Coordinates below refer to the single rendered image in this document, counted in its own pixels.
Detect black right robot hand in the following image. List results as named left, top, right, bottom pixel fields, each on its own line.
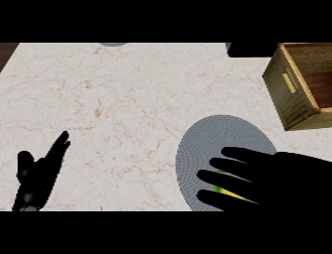
left=194, top=146, right=332, bottom=212

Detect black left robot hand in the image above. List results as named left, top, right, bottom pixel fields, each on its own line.
left=10, top=130, right=72, bottom=212

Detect wooden box basket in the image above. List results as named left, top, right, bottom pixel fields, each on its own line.
left=261, top=43, right=332, bottom=132

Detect black appliance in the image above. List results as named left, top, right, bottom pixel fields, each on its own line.
left=224, top=43, right=278, bottom=59

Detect yellow lemon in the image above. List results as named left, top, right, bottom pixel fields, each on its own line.
left=212, top=168, right=255, bottom=202

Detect grey round placemat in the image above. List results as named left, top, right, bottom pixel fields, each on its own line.
left=174, top=114, right=277, bottom=212

